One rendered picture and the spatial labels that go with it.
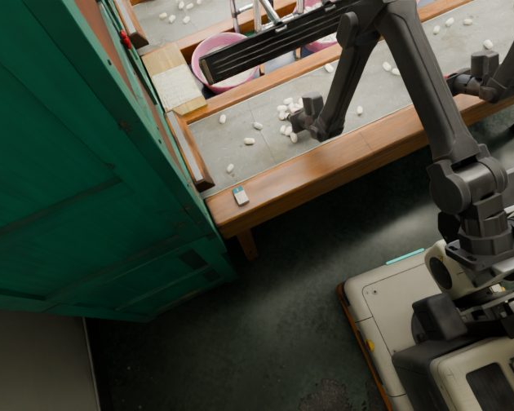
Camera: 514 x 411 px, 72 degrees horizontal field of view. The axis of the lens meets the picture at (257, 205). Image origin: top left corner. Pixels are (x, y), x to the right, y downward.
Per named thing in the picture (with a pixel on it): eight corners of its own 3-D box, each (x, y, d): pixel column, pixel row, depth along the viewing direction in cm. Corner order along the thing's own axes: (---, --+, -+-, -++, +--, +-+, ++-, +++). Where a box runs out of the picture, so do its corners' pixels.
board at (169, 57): (207, 105, 131) (206, 103, 130) (170, 121, 130) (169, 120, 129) (176, 44, 143) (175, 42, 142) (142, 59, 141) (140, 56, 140)
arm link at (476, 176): (480, 229, 62) (504, 218, 63) (472, 174, 59) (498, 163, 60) (440, 217, 70) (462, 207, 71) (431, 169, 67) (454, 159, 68)
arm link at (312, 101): (317, 141, 105) (343, 131, 107) (311, 103, 100) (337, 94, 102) (299, 133, 116) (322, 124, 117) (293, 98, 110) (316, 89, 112)
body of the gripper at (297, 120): (287, 115, 120) (295, 120, 113) (313, 103, 121) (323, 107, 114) (292, 133, 123) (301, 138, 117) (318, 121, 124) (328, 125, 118)
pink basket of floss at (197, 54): (271, 59, 148) (269, 41, 139) (245, 110, 140) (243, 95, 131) (213, 43, 153) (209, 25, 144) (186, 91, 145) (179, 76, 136)
